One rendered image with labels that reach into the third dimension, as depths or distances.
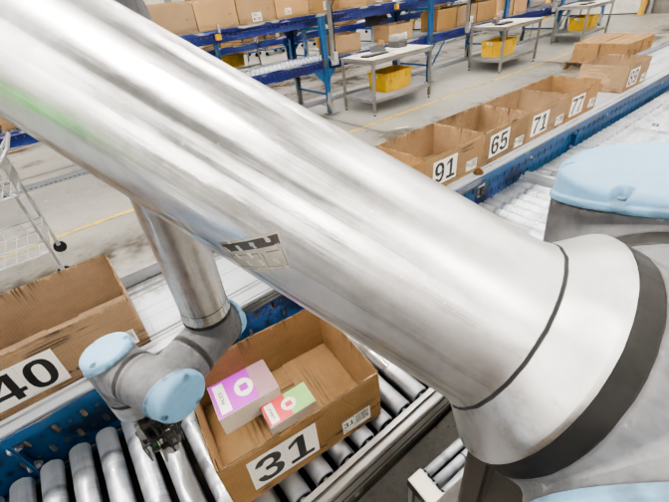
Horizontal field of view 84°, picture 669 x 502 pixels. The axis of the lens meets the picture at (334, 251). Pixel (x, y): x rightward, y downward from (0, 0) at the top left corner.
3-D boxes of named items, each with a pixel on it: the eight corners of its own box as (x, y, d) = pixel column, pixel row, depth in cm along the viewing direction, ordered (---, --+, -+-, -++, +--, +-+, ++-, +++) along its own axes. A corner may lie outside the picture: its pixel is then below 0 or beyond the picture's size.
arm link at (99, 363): (98, 376, 60) (61, 359, 64) (129, 419, 67) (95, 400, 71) (143, 335, 67) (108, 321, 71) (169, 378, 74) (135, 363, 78)
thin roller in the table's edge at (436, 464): (430, 475, 82) (509, 403, 94) (423, 467, 84) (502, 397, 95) (429, 479, 84) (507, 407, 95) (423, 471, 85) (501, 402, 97)
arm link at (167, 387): (205, 350, 63) (154, 331, 68) (152, 408, 55) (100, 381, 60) (221, 382, 69) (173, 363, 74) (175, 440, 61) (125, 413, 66)
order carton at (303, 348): (237, 512, 80) (214, 475, 71) (201, 409, 102) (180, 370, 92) (382, 413, 95) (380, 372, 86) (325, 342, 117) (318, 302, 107)
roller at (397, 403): (401, 425, 97) (401, 415, 94) (294, 321, 133) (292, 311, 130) (414, 413, 100) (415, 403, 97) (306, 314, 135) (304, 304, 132)
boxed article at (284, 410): (318, 407, 98) (316, 400, 96) (273, 436, 93) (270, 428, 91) (305, 388, 103) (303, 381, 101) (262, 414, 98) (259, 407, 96)
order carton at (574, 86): (562, 125, 214) (570, 94, 204) (514, 117, 234) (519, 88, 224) (593, 108, 232) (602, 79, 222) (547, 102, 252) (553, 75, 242)
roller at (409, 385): (418, 410, 100) (419, 399, 97) (309, 312, 136) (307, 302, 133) (431, 399, 103) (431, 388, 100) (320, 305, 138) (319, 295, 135)
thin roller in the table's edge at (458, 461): (438, 485, 81) (518, 410, 92) (432, 477, 82) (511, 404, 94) (438, 489, 82) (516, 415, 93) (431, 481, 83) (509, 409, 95)
